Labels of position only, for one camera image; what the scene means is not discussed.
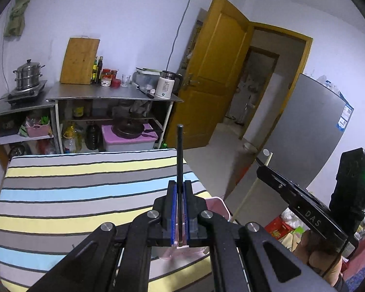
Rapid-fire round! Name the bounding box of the white electric kettle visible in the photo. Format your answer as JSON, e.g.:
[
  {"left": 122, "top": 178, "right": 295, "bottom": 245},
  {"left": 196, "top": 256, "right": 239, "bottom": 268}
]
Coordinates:
[{"left": 155, "top": 70, "right": 183, "bottom": 100}]

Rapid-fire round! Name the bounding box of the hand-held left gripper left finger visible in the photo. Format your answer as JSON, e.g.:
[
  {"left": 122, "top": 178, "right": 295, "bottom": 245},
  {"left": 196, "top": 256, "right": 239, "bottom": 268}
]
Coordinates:
[{"left": 27, "top": 180, "right": 177, "bottom": 292}]

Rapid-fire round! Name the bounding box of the wooden cutting board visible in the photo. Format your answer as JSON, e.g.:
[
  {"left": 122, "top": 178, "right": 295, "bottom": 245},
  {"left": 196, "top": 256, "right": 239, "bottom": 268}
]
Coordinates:
[{"left": 60, "top": 36, "right": 101, "bottom": 85}]

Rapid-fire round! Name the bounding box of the green hanging cloth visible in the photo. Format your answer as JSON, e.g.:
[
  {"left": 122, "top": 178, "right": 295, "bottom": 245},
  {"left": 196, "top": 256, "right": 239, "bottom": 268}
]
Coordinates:
[{"left": 4, "top": 0, "right": 33, "bottom": 37}]

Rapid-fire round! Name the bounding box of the pink plastic basket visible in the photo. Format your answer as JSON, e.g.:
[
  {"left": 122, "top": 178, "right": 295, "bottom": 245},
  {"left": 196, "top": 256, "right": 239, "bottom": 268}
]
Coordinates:
[{"left": 152, "top": 196, "right": 232, "bottom": 260}]

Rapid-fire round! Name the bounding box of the small pink shelf basket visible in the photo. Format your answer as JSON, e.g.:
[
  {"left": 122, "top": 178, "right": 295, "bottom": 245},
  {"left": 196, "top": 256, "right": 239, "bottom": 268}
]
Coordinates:
[{"left": 26, "top": 121, "right": 53, "bottom": 137}]

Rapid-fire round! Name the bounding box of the low steel shelf table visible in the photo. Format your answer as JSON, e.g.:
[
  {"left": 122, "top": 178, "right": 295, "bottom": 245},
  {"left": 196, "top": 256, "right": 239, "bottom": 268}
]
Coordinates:
[{"left": 0, "top": 100, "right": 57, "bottom": 171}]

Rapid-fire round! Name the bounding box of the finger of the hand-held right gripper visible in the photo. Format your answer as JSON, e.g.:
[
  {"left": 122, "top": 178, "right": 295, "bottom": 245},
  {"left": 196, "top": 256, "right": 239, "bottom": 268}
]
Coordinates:
[{"left": 256, "top": 157, "right": 293, "bottom": 204}]

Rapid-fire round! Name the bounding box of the red lid sauce jar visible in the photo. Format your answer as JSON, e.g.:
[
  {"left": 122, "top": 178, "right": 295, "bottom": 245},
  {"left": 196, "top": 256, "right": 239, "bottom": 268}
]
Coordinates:
[{"left": 100, "top": 69, "right": 112, "bottom": 87}]

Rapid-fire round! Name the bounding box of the dark sauce bottle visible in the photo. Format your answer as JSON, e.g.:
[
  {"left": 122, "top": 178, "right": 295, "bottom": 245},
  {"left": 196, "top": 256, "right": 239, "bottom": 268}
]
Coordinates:
[{"left": 97, "top": 56, "right": 105, "bottom": 84}]

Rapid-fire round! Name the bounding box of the pink lid storage box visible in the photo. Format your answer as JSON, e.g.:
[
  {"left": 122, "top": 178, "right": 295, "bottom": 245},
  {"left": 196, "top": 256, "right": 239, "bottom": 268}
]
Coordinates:
[{"left": 101, "top": 124, "right": 159, "bottom": 152}]

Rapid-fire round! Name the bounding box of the tall steel kitchen table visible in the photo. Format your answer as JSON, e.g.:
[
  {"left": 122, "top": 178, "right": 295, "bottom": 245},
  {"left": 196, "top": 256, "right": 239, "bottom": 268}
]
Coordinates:
[{"left": 46, "top": 82, "right": 184, "bottom": 155}]

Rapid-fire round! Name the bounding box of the yellow wooden door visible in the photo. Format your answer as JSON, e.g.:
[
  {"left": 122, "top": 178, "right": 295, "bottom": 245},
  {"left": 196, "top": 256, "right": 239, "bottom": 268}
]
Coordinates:
[{"left": 164, "top": 0, "right": 255, "bottom": 150}]

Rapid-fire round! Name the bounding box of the black chopstick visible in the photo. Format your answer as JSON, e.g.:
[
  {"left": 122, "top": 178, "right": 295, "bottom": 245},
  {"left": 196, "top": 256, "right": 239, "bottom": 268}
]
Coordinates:
[{"left": 176, "top": 124, "right": 185, "bottom": 195}]

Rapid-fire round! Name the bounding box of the black induction cooker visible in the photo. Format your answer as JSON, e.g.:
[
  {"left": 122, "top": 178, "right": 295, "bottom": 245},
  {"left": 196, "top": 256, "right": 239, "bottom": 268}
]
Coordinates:
[{"left": 4, "top": 81, "right": 48, "bottom": 106}]

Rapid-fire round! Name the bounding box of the dark plastic jug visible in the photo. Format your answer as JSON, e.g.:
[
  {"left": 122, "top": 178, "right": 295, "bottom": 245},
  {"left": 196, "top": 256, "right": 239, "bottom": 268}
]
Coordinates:
[{"left": 85, "top": 123, "right": 101, "bottom": 150}]

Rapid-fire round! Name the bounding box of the black frying pan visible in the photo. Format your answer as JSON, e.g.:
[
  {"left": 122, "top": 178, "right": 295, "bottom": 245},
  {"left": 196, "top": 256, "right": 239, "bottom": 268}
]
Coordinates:
[{"left": 112, "top": 119, "right": 159, "bottom": 139}]

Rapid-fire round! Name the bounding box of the striped tablecloth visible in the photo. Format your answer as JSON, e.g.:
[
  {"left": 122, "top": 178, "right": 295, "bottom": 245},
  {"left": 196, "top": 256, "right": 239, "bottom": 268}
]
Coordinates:
[{"left": 0, "top": 148, "right": 232, "bottom": 292}]

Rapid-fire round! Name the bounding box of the wall cable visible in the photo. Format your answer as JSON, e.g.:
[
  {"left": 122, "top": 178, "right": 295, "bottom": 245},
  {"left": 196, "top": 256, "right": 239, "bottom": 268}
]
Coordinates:
[{"left": 165, "top": 0, "right": 199, "bottom": 71}]

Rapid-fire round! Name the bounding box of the grey refrigerator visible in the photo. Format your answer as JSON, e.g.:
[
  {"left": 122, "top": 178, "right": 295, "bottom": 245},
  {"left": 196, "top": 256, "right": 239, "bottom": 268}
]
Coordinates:
[{"left": 224, "top": 73, "right": 355, "bottom": 219}]

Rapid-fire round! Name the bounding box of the red cardboard box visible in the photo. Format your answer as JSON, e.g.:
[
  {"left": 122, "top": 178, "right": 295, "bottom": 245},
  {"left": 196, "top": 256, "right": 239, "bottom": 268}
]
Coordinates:
[{"left": 264, "top": 218, "right": 290, "bottom": 241}]

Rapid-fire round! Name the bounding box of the large cooking oil bottle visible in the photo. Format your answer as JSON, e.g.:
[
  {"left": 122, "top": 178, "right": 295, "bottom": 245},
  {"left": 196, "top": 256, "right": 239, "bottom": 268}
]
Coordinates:
[{"left": 62, "top": 122, "right": 83, "bottom": 154}]

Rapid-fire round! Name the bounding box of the black handle knife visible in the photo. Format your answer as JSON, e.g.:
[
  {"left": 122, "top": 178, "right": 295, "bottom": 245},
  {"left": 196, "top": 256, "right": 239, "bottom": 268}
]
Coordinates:
[{"left": 136, "top": 85, "right": 155, "bottom": 99}]

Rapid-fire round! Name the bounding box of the clear plastic container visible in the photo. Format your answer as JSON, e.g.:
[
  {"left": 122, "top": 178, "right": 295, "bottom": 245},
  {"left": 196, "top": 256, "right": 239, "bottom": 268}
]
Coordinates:
[{"left": 132, "top": 67, "right": 162, "bottom": 93}]

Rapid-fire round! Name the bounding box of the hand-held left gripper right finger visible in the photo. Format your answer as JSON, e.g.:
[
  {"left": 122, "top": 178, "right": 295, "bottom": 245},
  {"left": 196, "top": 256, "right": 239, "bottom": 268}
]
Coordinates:
[{"left": 183, "top": 179, "right": 339, "bottom": 292}]

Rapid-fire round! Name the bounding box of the person's right hand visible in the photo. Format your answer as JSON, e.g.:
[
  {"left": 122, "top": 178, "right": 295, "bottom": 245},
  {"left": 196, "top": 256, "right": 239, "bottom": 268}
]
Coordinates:
[{"left": 291, "top": 229, "right": 344, "bottom": 287}]

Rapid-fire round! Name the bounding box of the steel steamer pot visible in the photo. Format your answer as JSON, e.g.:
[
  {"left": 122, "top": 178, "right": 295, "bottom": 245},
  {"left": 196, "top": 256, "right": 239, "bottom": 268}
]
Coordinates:
[{"left": 13, "top": 59, "right": 46, "bottom": 90}]

